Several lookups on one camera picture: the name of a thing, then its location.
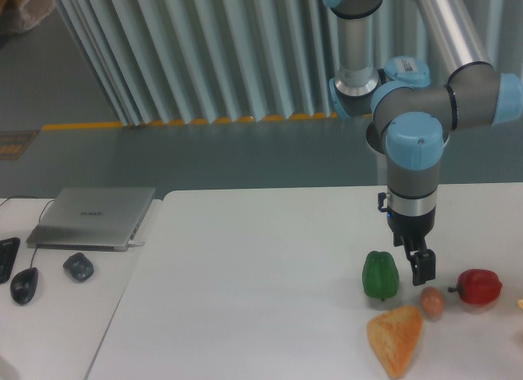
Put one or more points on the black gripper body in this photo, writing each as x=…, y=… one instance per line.
x=410, y=220

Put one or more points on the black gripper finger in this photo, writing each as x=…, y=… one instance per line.
x=407, y=243
x=423, y=266

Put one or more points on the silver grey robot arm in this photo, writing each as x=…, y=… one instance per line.
x=410, y=123

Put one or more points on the green bell pepper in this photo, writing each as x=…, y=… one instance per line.
x=380, y=277

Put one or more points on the red bell pepper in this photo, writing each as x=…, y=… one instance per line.
x=478, y=287

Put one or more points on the brown egg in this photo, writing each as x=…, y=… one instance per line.
x=432, y=302

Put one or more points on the orange triangular bread slice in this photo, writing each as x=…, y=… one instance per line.
x=394, y=336

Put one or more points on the white laptop charger plug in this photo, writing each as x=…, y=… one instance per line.
x=135, y=244

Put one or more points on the white pleated partition screen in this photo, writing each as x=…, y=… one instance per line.
x=189, y=59

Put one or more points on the silver closed laptop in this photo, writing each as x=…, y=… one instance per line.
x=104, y=218

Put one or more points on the dark grey earbuds case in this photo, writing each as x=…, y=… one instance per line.
x=79, y=267

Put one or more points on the black computer mouse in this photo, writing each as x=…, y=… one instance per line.
x=24, y=285

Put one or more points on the black keyboard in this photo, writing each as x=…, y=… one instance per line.
x=8, y=252

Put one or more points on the cardboard box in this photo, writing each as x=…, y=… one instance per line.
x=21, y=16

